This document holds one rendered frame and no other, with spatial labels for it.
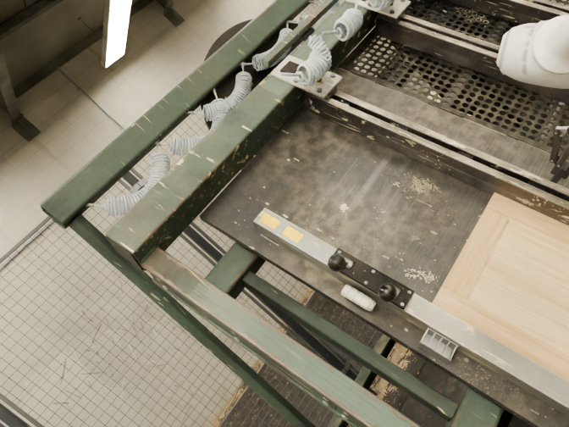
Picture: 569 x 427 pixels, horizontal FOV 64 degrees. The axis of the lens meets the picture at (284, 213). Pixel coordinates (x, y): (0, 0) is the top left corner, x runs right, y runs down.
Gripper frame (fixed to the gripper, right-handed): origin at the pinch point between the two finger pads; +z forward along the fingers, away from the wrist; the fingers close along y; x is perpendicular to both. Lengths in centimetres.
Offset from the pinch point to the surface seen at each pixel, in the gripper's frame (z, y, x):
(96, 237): 34, 112, 71
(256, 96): -2, 79, 18
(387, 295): -8, 19, 54
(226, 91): 34, 118, -6
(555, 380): 4.0, -16.2, 46.5
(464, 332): 3.9, 2.4, 47.4
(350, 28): -12, 65, -9
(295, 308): 13, 37, 61
